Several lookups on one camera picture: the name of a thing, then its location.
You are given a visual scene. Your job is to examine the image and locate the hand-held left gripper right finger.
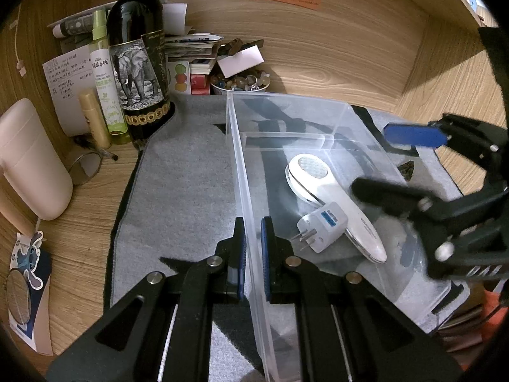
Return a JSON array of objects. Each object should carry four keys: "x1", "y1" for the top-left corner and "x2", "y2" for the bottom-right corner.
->
[{"x1": 260, "y1": 216, "x2": 464, "y2": 382}]

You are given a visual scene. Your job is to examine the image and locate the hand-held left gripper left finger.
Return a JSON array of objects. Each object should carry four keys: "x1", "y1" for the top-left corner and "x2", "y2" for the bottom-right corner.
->
[{"x1": 45, "y1": 217, "x2": 247, "y2": 382}]

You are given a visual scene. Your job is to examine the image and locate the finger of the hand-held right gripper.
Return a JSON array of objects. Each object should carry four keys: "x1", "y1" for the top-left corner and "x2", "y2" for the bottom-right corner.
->
[
  {"x1": 384, "y1": 114, "x2": 507, "y2": 182},
  {"x1": 352, "y1": 177, "x2": 504, "y2": 264}
]

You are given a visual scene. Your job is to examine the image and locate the white handheld massager device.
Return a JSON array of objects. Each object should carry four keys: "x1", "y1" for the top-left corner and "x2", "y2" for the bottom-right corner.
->
[{"x1": 285, "y1": 153, "x2": 388, "y2": 264}]

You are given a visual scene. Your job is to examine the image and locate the clear plastic storage box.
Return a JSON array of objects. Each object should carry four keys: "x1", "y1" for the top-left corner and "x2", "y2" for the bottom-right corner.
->
[{"x1": 226, "y1": 91, "x2": 472, "y2": 382}]

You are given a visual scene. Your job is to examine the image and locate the white plug adapter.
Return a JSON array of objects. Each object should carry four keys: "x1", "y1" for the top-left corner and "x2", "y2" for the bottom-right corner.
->
[{"x1": 290, "y1": 209, "x2": 351, "y2": 254}]

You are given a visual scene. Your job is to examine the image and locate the grey felt mat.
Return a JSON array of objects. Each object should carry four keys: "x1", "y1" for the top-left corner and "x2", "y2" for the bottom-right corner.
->
[{"x1": 104, "y1": 93, "x2": 474, "y2": 382}]

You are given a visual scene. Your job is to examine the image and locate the orange clothing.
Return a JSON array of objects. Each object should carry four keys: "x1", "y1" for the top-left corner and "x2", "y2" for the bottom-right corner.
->
[{"x1": 480, "y1": 290, "x2": 509, "y2": 345}]

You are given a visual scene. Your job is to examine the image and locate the bowl of polished stones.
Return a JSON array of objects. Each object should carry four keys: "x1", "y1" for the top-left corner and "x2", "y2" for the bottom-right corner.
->
[{"x1": 210, "y1": 69, "x2": 272, "y2": 95}]

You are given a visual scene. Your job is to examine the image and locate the red small box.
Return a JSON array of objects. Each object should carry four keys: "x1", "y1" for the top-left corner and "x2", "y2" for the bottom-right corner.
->
[{"x1": 190, "y1": 74, "x2": 211, "y2": 96}]

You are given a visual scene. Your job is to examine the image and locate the white blank card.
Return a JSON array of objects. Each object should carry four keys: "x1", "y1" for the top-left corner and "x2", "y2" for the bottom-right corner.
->
[{"x1": 217, "y1": 46, "x2": 264, "y2": 77}]

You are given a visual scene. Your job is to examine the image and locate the card with coloured dots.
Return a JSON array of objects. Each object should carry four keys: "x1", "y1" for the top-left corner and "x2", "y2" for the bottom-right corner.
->
[{"x1": 168, "y1": 61, "x2": 192, "y2": 95}]

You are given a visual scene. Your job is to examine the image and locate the cartoon printed card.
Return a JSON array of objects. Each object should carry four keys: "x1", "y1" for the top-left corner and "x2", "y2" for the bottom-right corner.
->
[{"x1": 7, "y1": 231, "x2": 54, "y2": 357}]

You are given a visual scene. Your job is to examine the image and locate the yellow tube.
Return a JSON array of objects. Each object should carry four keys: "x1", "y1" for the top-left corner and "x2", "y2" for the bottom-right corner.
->
[{"x1": 78, "y1": 92, "x2": 113, "y2": 150}]

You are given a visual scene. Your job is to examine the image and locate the stack of magazines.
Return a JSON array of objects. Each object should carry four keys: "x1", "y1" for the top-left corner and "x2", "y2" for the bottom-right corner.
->
[{"x1": 163, "y1": 34, "x2": 223, "y2": 76}]

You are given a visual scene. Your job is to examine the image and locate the green spray bottle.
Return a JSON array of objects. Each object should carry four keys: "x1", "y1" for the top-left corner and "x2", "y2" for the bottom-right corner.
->
[{"x1": 88, "y1": 9, "x2": 131, "y2": 146}]

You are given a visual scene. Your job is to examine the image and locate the small round mirror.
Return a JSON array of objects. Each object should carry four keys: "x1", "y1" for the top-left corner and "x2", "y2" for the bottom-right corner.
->
[{"x1": 5, "y1": 270, "x2": 31, "y2": 325}]

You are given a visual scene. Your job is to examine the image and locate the handwritten paper note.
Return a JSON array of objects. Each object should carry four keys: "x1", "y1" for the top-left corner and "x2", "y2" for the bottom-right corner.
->
[{"x1": 42, "y1": 46, "x2": 94, "y2": 136}]

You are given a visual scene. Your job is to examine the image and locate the white loose papers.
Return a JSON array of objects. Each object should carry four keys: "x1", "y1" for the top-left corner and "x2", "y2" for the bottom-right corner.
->
[{"x1": 160, "y1": 0, "x2": 195, "y2": 36}]

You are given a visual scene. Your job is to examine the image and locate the dark wine bottle elephant label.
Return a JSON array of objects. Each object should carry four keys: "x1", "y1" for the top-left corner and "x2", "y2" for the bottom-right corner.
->
[{"x1": 107, "y1": 0, "x2": 172, "y2": 151}]

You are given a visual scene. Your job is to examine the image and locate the rolled newspaper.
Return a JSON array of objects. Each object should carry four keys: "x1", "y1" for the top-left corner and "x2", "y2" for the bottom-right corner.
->
[{"x1": 52, "y1": 10, "x2": 110, "y2": 40}]

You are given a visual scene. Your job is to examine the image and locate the round metal-frame eyeglasses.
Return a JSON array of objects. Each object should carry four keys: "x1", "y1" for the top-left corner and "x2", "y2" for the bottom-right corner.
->
[{"x1": 66, "y1": 133, "x2": 120, "y2": 186}]

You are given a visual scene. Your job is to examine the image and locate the pale pink handled container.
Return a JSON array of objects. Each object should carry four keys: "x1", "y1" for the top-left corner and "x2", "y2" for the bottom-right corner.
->
[{"x1": 0, "y1": 98, "x2": 74, "y2": 221}]

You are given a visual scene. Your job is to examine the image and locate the white wall cable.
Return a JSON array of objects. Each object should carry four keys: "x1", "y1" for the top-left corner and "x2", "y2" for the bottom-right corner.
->
[{"x1": 8, "y1": 4, "x2": 27, "y2": 77}]

